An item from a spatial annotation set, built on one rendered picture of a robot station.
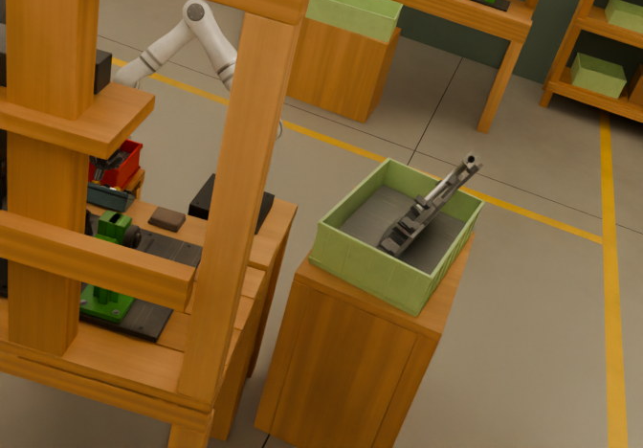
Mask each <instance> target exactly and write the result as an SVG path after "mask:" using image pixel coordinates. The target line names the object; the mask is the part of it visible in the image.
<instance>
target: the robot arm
mask: <svg viewBox="0 0 643 448"><path fill-rule="evenodd" d="M195 36H197V37H198V39H199V40H200V42H201V43H202V45H203V46H204V48H205V50H206V52H207V55H208V57H209V59H210V61H211V64H212V66H213V68H214V69H215V71H216V73H217V75H218V76H219V77H220V79H221V80H222V82H223V84H224V85H225V87H226V88H227V89H228V90H229V91H230V92H231V88H232V83H233V72H234V67H235V62H236V56H237V51H236V50H235V49H234V47H233V46H232V45H231V43H230V42H229V41H228V40H227V38H226V37H225V36H224V35H223V34H222V32H221V31H220V29H219V27H218V25H217V23H216V21H215V19H214V17H213V12H212V10H211V8H210V6H209V5H208V4H207V3H206V2H205V1H203V0H188V1H187V3H186V4H185V5H184V7H183V19H182V20H181V21H180V22H179V24H178V25H177V26H176V27H175V28H174V29H172V30H171V31H170V32H169V33H168V34H166V35H164V36H163V37H161V38H160V39H158V40H157V41H155V42H154V43H153V44H151V45H150V46H149V47H148V48H147V49H146V50H145V51H144V52H143V53H142V54H141V55H140V56H139V57H138V58H136V59H135V60H133V61H131V62H129V63H128V64H126V65H124V66H123V67H122V68H121V69H120V70H119V71H118V72H117V73H116V74H115V76H114V78H113V82H116V83H118V84H121V85H125V86H128V87H132V88H135V89H138V90H141V89H142V83H141V78H142V77H144V76H151V75H153V74H154V73H155V72H156V71H157V70H158V69H159V68H160V67H161V66H162V65H164V64H165V63H166V62H167V61H168V60H169V59H170V58H171V57H172V56H173V55H174V54H175V53H176V52H177V51H178V50H179V49H180V48H182V47H183V46H184V45H185V44H186V43H188V42H189V41H190V40H192V39H193V38H194V37H195ZM283 132H284V125H283V122H282V119H280V120H279V125H278V129H277V136H276V139H278V138H280V137H281V136H282V134H283ZM120 147H121V146H120ZM120 147H119V148H118V149H117V150H116V151H115V152H114V153H113V154H112V155H111V156H110V157H109V158H108V159H107V160H104V159H101V158H98V157H97V161H96V159H95V156H92V155H89V160H90V162H91V164H92V165H93V166H95V167H96V169H95V173H94V178H95V179H94V180H97V181H100V180H102V178H103V175H104V173H105V171H106V170H109V169H110V170H111V169H113V168H115V167H116V166H118V165H119V164H120V163H122V162H123V161H124V158H123V157H122V156H121V155H120V152H121V151H120ZM116 156H117V157H116ZM115 157H116V160H115V161H114V162H113V163H111V164H110V165H108V164H109V163H110V161H111V160H112V159H114V158H115Z"/></svg>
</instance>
